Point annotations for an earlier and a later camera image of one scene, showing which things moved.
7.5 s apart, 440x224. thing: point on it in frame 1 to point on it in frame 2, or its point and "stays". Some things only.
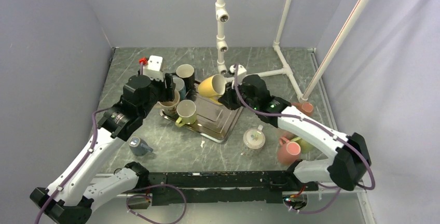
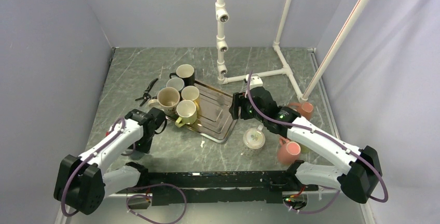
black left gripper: x=167 y=93 to x=146 y=148
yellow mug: x=212 y=87 to x=191 y=93
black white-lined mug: x=186 y=72 stays
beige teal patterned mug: x=169 y=107 stays
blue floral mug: x=180 y=86 stays
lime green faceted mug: x=186 y=109 stays
